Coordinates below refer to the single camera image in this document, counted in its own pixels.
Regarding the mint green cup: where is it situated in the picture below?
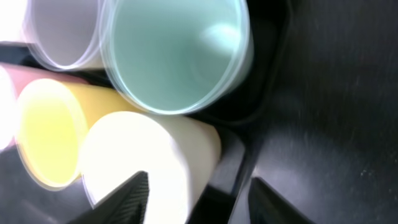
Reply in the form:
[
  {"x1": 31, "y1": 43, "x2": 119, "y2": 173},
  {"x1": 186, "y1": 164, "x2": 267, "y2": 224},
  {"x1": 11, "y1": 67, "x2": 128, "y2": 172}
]
[{"x1": 99, "y1": 0, "x2": 254, "y2": 116}]

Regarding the pink cup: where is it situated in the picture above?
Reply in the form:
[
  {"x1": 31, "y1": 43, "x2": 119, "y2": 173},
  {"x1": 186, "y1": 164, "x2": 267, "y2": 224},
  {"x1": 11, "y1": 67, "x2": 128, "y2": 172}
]
[{"x1": 0, "y1": 62, "x2": 90, "y2": 151}]

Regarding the yellow cup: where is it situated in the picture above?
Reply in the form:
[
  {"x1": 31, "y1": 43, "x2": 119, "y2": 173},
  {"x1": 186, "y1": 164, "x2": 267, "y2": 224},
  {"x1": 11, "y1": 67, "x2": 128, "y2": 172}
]
[{"x1": 14, "y1": 78, "x2": 141, "y2": 191}]

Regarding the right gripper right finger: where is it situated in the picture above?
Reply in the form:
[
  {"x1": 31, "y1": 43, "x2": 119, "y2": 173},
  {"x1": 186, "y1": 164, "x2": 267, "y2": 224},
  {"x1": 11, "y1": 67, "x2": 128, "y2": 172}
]
[{"x1": 248, "y1": 176, "x2": 315, "y2": 224}]

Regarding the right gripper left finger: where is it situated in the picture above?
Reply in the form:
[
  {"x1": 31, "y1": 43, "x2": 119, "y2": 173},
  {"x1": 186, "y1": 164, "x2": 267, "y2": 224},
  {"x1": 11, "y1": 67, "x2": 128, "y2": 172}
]
[{"x1": 67, "y1": 170, "x2": 151, "y2": 224}]

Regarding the white cup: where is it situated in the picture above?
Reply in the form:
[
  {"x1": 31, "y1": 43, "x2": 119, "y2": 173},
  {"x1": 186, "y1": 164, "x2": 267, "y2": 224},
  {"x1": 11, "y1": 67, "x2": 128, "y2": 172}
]
[{"x1": 79, "y1": 111, "x2": 222, "y2": 224}]

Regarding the black tray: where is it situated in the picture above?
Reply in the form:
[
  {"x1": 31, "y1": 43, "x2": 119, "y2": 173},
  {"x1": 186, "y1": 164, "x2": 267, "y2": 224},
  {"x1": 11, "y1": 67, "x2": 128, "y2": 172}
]
[{"x1": 0, "y1": 0, "x2": 295, "y2": 224}]

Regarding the pale grey cup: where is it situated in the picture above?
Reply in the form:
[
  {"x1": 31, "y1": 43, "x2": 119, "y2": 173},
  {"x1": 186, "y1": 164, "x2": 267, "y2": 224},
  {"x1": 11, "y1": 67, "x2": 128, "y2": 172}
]
[{"x1": 21, "y1": 0, "x2": 108, "y2": 72}]

